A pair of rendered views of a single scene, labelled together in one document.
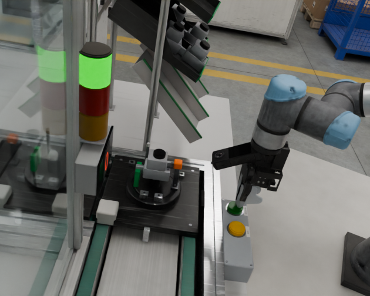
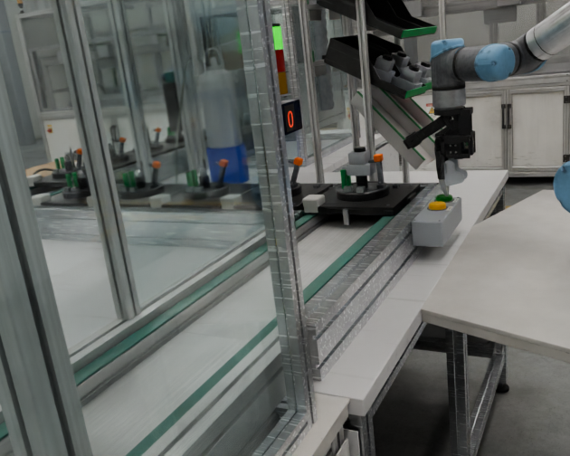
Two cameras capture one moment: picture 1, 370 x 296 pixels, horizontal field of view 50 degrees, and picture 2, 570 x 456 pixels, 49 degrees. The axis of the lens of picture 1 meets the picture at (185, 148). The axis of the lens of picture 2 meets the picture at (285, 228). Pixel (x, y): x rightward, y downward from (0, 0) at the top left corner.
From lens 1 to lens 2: 99 cm
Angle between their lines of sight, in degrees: 35
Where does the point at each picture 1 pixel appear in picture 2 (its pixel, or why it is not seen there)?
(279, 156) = (461, 118)
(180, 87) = (408, 126)
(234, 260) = (422, 219)
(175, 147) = not seen: hidden behind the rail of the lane
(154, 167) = (355, 161)
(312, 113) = (463, 53)
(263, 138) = (436, 99)
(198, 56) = (408, 79)
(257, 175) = (444, 141)
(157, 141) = not seen: hidden behind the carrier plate
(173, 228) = (370, 206)
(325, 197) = not seen: outside the picture
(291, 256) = (518, 248)
